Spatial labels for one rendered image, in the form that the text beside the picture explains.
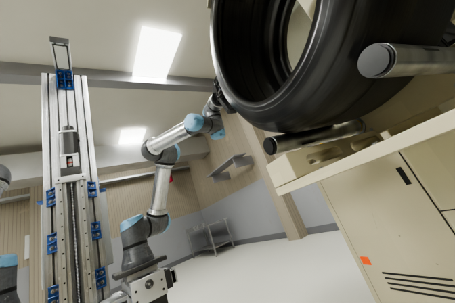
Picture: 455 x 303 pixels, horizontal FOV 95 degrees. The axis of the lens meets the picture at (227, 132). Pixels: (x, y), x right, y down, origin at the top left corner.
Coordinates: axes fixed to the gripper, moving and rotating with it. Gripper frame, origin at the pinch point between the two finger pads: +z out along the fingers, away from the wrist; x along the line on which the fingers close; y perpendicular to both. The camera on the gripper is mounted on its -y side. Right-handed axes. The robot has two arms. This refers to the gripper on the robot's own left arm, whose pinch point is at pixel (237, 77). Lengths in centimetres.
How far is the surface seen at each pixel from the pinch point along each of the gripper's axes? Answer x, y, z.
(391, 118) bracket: 23.5, -33.6, 27.5
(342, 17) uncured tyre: -11, -21, 45
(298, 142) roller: -3.2, -32.6, 19.6
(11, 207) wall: -319, 90, -657
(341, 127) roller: 13.9, -31.4, 19.9
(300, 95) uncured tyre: -11.5, -26.2, 33.0
